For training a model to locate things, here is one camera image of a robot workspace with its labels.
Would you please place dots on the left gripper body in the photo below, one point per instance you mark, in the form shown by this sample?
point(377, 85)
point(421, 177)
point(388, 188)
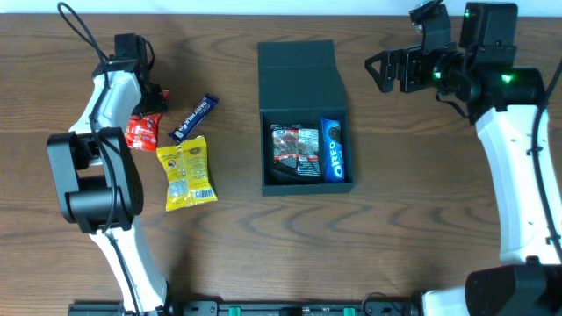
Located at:
point(154, 103)

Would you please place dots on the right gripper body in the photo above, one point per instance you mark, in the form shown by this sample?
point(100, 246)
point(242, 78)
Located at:
point(410, 68)

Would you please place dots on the red candy bag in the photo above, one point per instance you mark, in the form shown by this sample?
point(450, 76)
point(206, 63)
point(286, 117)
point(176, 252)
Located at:
point(142, 132)

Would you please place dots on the dark blue Dairy Milk bar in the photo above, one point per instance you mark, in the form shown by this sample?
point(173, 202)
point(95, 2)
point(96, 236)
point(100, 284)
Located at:
point(203, 108)

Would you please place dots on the dark green lidded box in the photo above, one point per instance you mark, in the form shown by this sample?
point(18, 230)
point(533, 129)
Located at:
point(299, 84)

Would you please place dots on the blue Oreo cookie pack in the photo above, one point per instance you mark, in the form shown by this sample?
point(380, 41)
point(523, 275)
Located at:
point(333, 150)

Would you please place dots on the black Haribo candy bag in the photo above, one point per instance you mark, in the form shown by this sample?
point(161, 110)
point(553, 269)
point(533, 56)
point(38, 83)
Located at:
point(295, 154)

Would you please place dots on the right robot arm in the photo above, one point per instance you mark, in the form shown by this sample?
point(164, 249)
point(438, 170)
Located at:
point(507, 105)

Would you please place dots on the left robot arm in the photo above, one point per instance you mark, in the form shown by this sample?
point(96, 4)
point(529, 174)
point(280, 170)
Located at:
point(99, 187)

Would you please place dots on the yellow snack bag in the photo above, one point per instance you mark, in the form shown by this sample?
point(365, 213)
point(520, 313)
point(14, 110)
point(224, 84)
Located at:
point(186, 168)

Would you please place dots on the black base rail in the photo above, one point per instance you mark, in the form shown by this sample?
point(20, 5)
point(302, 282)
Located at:
point(212, 308)

